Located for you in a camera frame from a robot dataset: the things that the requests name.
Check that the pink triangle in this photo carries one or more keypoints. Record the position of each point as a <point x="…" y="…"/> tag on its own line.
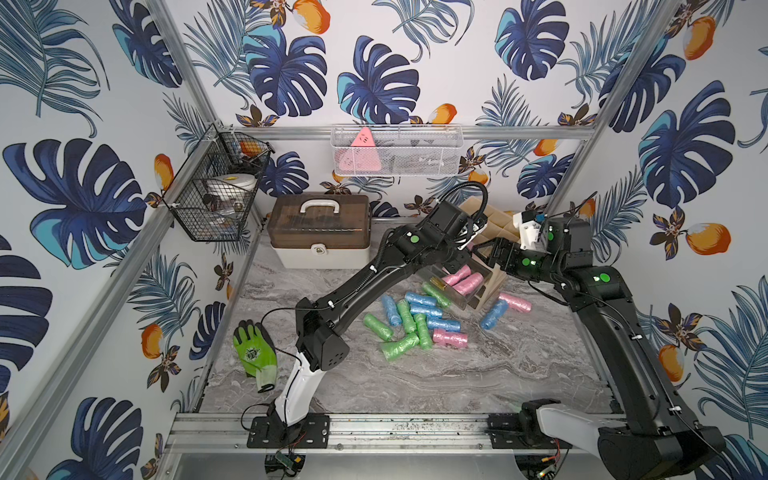
<point x="361" y="157"/>

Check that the pink roll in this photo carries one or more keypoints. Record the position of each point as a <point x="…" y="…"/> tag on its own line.
<point x="456" y="340"/>
<point x="469" y="285"/>
<point x="458" y="276"/>
<point x="516" y="303"/>

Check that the green roll centre upright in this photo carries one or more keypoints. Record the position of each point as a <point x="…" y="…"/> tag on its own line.
<point x="404" y="312"/>

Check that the green work glove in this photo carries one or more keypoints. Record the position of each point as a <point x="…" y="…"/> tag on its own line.
<point x="256" y="351"/>

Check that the blue roll middle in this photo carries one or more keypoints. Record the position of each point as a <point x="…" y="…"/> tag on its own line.
<point x="429" y="311"/>

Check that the clear top drawer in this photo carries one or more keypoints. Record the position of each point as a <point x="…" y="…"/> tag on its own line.
<point x="435" y="273"/>

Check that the clear wall tray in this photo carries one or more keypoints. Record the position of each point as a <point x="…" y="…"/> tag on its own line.
<point x="408" y="150"/>

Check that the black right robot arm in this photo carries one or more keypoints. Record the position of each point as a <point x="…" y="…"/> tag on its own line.
<point x="653" y="434"/>

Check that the green roll upright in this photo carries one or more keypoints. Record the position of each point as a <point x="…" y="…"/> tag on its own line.
<point x="423" y="332"/>
<point x="404" y="312"/>

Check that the green roll left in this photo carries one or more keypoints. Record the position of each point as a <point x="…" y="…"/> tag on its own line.
<point x="381" y="330"/>

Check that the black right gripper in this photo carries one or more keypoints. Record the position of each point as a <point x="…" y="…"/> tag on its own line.
<point x="502" y="246"/>

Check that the green roll near drawer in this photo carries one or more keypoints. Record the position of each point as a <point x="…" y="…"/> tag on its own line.
<point x="443" y="301"/>

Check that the white tape roll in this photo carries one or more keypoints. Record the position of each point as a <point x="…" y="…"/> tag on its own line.
<point x="231" y="185"/>

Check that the blue roll left upright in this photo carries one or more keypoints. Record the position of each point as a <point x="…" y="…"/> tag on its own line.
<point x="391" y="311"/>

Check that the brown lidded storage box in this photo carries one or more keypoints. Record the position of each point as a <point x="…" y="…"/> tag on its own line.
<point x="321" y="231"/>

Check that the green roll lower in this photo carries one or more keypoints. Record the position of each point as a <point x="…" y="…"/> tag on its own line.
<point x="395" y="349"/>

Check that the green roll right upright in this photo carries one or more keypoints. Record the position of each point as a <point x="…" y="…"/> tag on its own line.
<point x="423" y="332"/>

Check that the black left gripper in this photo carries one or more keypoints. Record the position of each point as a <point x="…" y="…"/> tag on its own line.
<point x="466" y="252"/>

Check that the blue roll lower right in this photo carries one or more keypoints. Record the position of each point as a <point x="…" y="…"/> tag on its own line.
<point x="447" y="325"/>

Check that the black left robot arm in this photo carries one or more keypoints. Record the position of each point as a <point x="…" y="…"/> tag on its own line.
<point x="320" y="325"/>

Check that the blue roll top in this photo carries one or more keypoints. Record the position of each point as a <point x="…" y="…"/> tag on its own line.
<point x="414" y="298"/>

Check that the black wire basket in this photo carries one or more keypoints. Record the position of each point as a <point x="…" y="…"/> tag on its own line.
<point x="213" y="195"/>

